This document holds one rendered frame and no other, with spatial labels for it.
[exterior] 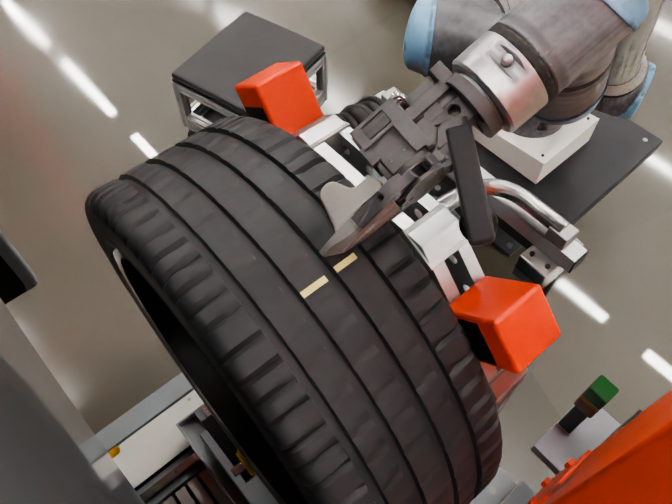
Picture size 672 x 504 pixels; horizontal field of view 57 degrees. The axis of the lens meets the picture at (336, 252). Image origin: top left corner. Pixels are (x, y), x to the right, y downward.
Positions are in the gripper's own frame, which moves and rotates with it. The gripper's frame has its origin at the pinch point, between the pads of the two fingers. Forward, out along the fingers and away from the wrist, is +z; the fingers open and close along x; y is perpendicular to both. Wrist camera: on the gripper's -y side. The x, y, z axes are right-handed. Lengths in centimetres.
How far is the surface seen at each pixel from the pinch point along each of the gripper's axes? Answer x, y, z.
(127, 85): -155, 137, 42
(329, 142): -15.2, 14.3, -6.3
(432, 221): -11.5, -2.4, -9.5
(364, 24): -194, 106, -47
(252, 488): -76, -14, 59
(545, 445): -72, -44, 1
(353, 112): -27.8, 19.7, -11.6
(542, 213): -29.1, -9.2, -22.0
